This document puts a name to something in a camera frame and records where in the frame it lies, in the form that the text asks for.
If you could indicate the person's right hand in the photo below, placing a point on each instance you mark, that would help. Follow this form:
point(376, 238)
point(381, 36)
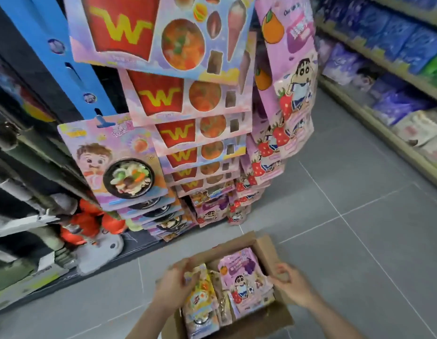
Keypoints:
point(296, 287)

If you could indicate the column of noodle bowl candy cards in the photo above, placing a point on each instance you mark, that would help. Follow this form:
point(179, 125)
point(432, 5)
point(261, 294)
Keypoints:
point(116, 165)

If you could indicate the clear snack packet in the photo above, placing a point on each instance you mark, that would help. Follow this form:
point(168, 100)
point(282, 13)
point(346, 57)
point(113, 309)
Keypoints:
point(223, 307)

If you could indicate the column of hanging pink fruit packets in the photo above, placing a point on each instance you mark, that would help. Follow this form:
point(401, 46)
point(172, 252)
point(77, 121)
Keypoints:
point(285, 102)

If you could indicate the person's right forearm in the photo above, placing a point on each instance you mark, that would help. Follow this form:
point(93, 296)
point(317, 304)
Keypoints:
point(333, 321)

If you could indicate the row of blue packets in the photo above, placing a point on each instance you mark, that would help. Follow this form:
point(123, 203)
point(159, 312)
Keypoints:
point(398, 35)

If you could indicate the white plush toy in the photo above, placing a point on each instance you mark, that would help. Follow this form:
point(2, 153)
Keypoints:
point(98, 252)

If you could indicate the person's left fingers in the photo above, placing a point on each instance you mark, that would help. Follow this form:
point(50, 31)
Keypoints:
point(186, 268)

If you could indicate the green packet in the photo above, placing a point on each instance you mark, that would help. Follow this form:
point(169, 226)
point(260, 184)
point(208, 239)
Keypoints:
point(434, 70)

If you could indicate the brown cardboard box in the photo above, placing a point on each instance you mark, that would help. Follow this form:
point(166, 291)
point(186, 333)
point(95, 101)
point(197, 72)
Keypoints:
point(264, 321)

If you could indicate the column of red fries candy cards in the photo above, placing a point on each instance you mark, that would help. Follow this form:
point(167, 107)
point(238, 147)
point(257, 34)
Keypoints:
point(176, 102)

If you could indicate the blue hanging display strip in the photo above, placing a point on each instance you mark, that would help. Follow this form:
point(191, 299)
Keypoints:
point(55, 49)

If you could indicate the yellow cartoon snack packet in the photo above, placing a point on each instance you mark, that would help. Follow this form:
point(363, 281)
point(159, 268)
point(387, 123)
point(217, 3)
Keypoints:
point(200, 307)

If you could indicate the person's left forearm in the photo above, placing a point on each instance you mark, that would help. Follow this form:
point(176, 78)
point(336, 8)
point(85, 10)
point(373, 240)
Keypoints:
point(147, 324)

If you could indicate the white pink packet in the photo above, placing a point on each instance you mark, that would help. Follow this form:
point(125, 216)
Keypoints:
point(418, 127)
point(434, 151)

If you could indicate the dark display shelf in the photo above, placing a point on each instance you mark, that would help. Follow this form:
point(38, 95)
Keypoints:
point(24, 172)

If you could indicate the row of purple packets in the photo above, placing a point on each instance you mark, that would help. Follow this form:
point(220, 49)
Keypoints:
point(391, 98)

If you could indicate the orange plush toy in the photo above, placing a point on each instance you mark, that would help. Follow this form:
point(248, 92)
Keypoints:
point(87, 222)

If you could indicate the person's right fingers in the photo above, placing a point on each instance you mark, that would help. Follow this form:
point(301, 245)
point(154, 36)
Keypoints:
point(282, 275)

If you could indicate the person's left hand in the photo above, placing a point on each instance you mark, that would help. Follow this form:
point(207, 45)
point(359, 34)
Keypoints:
point(170, 291)

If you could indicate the pink cartoon fruit packet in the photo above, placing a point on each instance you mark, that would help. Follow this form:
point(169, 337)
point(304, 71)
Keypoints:
point(245, 278)

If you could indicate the wooden store shelf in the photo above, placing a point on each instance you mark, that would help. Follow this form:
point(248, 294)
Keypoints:
point(374, 102)

